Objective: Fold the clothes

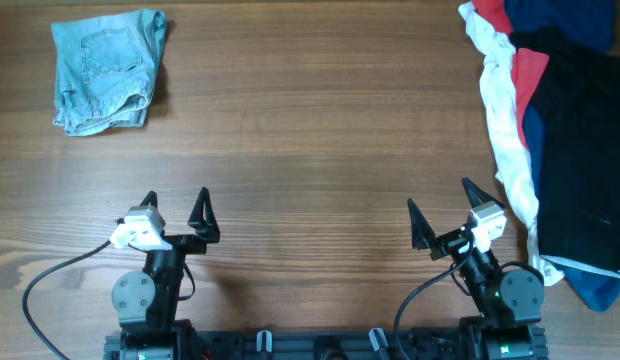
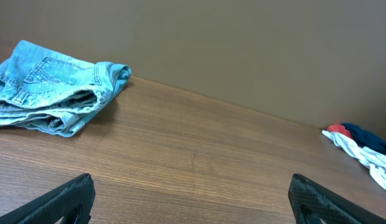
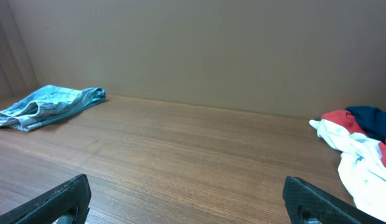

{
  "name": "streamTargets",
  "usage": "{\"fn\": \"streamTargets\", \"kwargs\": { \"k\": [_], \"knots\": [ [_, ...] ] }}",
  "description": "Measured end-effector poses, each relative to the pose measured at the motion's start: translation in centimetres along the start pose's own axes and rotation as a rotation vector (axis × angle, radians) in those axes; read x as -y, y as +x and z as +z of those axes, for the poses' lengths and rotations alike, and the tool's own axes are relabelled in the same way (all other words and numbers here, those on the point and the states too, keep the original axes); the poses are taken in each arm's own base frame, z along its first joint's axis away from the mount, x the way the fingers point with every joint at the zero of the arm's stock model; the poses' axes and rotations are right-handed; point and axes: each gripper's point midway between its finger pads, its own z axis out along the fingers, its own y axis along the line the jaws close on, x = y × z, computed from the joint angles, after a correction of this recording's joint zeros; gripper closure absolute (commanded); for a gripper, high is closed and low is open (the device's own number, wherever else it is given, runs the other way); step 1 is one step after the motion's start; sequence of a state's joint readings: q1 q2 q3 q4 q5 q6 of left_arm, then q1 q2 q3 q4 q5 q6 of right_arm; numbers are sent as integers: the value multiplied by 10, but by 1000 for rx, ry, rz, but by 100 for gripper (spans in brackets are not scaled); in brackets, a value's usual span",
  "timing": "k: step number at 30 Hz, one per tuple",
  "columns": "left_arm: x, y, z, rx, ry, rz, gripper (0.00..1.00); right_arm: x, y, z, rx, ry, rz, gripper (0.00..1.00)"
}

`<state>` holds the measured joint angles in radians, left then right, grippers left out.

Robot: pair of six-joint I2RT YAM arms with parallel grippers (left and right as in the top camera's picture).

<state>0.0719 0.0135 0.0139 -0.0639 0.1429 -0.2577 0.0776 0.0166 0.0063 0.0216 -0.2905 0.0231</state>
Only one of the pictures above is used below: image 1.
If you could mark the black shorts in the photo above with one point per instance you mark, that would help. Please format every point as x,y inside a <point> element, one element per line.
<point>578,101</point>

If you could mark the navy blue garment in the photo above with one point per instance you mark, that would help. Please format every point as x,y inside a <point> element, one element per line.
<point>590,24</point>

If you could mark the folded light denim shorts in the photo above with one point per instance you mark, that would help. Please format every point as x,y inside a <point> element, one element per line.
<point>106,70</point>

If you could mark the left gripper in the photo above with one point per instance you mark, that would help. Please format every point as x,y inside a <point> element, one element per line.
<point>181,240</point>

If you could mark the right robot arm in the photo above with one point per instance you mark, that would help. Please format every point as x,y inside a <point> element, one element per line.
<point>508,296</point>

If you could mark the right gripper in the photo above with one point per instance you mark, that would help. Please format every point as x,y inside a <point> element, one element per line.
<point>451,240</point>

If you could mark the red garment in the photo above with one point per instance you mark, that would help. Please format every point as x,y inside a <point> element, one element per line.
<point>528,68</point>

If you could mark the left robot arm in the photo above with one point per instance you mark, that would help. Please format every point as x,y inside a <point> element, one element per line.
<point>147,300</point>

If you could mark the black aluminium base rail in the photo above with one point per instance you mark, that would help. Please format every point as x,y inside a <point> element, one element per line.
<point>330,345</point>

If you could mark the white garment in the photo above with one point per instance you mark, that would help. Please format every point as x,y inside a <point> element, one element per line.
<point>512,158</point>

